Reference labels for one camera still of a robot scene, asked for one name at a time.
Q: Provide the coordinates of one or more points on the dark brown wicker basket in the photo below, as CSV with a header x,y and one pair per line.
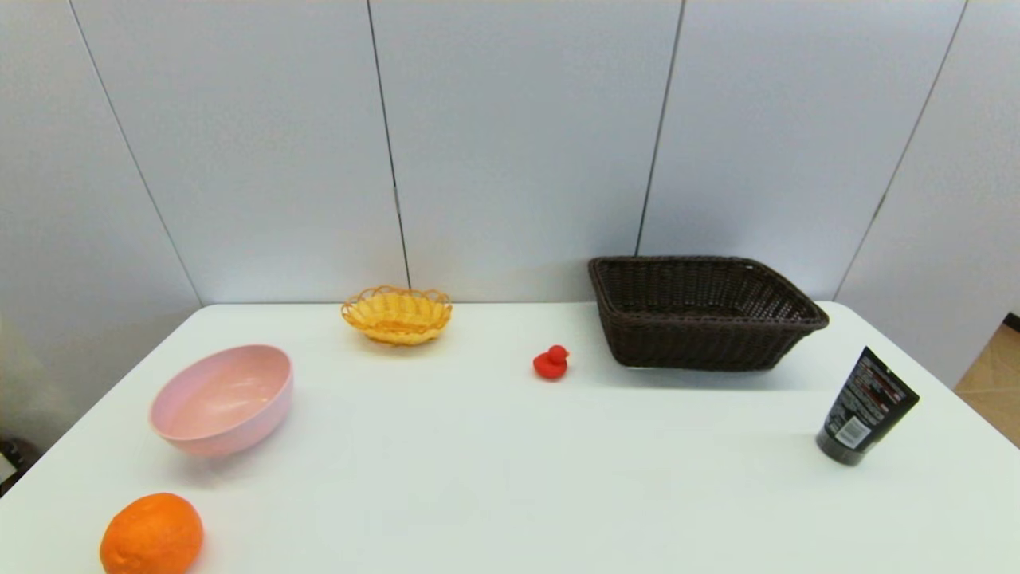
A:
x,y
701,319

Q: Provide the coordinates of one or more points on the red rubber duck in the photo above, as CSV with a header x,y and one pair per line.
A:
x,y
550,363

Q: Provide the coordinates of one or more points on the small yellow woven basket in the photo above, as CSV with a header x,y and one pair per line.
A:
x,y
397,315

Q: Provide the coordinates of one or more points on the orange fruit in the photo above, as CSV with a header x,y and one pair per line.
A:
x,y
151,534

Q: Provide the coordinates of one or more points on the pink bowl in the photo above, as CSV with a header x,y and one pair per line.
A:
x,y
219,402

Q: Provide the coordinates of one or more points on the black cosmetic tube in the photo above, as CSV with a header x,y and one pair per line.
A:
x,y
867,406

